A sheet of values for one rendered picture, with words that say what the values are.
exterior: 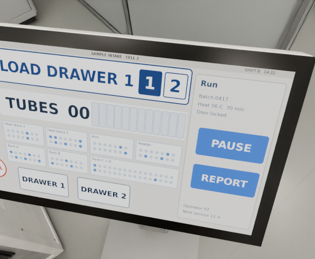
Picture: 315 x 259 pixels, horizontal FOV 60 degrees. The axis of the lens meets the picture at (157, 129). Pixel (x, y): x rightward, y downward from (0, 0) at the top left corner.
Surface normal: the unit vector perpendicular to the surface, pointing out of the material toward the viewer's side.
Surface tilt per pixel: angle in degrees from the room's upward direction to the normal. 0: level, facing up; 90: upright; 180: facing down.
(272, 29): 90
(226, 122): 50
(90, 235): 0
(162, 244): 3
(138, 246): 3
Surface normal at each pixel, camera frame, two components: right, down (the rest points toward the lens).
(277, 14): -0.76, 0.58
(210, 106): -0.17, 0.37
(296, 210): -0.04, -0.47
